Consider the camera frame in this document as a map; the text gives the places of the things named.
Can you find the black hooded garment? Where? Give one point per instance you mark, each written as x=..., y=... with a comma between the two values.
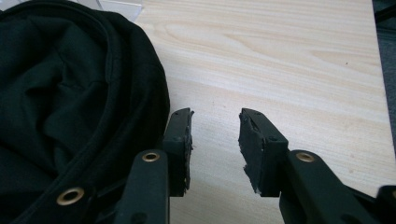
x=71, y=109

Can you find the white paper sheet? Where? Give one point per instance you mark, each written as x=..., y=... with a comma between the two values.
x=120, y=8

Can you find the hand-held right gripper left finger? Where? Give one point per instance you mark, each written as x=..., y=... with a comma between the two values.
x=178, y=146

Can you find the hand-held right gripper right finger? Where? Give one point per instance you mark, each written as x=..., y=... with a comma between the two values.
x=261, y=155

